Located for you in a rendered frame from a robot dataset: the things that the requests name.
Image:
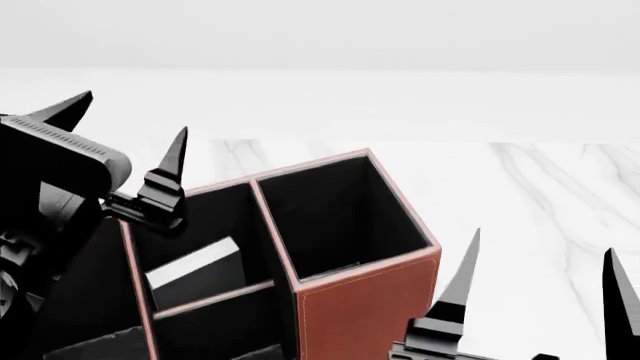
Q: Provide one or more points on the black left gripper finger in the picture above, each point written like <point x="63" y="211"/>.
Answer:
<point x="67" y="112"/>
<point x="167" y="187"/>

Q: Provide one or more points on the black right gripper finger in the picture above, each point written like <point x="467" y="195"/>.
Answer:
<point x="622" y="311"/>
<point x="447" y="311"/>

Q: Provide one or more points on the brown leather desk caddy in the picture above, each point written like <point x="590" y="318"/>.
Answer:
<point x="370" y="307"/>

